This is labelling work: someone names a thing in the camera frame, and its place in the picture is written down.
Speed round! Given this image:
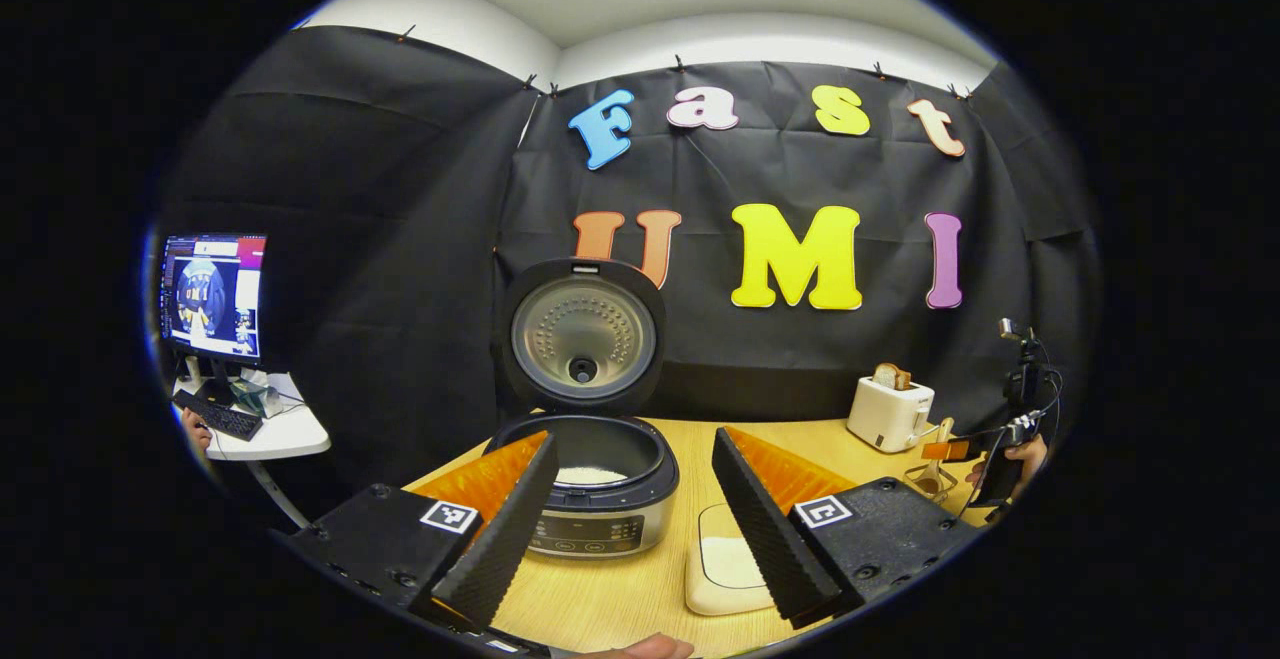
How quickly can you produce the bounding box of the white toaster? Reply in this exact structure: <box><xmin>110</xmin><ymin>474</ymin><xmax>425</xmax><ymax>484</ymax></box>
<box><xmin>847</xmin><ymin>376</ymin><xmax>936</xmax><ymax>454</ymax></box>

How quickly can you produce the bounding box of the clear plastic container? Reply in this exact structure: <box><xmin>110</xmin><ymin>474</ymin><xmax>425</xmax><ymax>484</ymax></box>
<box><xmin>685</xmin><ymin>504</ymin><xmax>779</xmax><ymax>617</ymax></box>

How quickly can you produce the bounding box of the small greenish packet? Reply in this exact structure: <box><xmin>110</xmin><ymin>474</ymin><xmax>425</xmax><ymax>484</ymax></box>
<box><xmin>232</xmin><ymin>379</ymin><xmax>284</xmax><ymax>418</ymax></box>

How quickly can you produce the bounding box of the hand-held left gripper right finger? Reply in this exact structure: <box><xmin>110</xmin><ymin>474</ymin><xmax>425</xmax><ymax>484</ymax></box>
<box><xmin>710</xmin><ymin>425</ymin><xmax>981</xmax><ymax>630</ymax></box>

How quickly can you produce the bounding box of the dark grey rice cooker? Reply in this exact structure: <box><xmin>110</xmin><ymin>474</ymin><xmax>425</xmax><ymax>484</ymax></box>
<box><xmin>483</xmin><ymin>257</ymin><xmax>681</xmax><ymax>560</ymax></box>

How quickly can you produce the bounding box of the black keyboard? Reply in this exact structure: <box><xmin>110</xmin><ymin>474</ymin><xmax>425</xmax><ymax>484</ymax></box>
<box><xmin>172</xmin><ymin>389</ymin><xmax>264</xmax><ymax>442</ymax></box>

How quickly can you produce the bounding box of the wooden spoon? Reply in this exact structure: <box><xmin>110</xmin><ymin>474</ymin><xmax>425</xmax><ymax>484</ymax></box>
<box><xmin>915</xmin><ymin>417</ymin><xmax>958</xmax><ymax>495</ymax></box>

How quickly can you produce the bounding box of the computer monitor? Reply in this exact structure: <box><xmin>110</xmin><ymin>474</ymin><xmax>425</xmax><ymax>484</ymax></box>
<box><xmin>160</xmin><ymin>233</ymin><xmax>269</xmax><ymax>365</ymax></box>

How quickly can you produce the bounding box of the white side table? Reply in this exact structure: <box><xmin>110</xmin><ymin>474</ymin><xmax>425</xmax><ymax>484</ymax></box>
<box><xmin>172</xmin><ymin>369</ymin><xmax>331</xmax><ymax>462</ymax></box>

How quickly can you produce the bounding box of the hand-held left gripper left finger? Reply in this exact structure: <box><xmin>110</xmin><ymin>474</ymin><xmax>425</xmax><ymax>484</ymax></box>
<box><xmin>285</xmin><ymin>431</ymin><xmax>561</xmax><ymax>630</ymax></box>

